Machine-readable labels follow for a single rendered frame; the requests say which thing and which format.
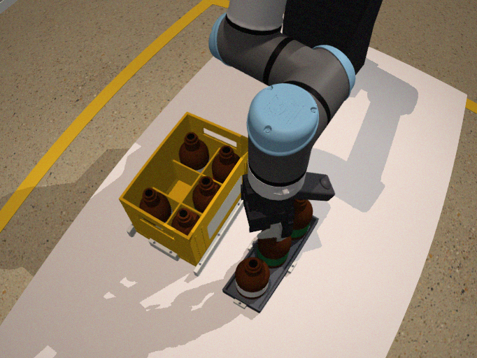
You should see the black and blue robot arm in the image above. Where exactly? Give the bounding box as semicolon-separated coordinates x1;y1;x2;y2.
208;0;355;201

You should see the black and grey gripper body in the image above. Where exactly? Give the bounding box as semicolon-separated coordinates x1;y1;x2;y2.
241;174;295;233

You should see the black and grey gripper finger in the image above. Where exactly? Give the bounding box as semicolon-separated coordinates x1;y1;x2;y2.
257;217;294;242

